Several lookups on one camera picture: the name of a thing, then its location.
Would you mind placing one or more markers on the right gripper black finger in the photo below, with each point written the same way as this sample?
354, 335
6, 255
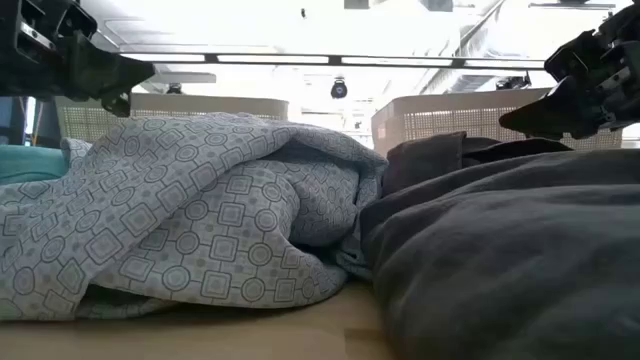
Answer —
580, 57
560, 112

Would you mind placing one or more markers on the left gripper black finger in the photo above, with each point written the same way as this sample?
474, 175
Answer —
117, 106
110, 75

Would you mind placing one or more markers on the navy garment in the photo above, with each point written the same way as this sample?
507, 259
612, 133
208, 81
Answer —
515, 149

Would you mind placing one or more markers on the white plastic laundry basket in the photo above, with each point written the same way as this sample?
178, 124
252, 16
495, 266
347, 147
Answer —
440, 115
200, 104

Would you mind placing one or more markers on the light blue patterned garment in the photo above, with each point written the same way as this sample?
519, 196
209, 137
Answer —
150, 200

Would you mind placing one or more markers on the teal cloth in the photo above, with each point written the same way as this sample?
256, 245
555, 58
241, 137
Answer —
30, 162

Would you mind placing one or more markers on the black garment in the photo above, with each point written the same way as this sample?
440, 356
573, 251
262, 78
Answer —
425, 160

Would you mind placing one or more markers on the dark grey garment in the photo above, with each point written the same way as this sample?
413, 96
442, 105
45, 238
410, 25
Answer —
500, 250

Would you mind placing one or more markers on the black overhead frame bar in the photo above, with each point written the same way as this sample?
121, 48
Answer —
280, 59

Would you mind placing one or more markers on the black overhead camera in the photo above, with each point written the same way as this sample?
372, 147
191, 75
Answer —
339, 89

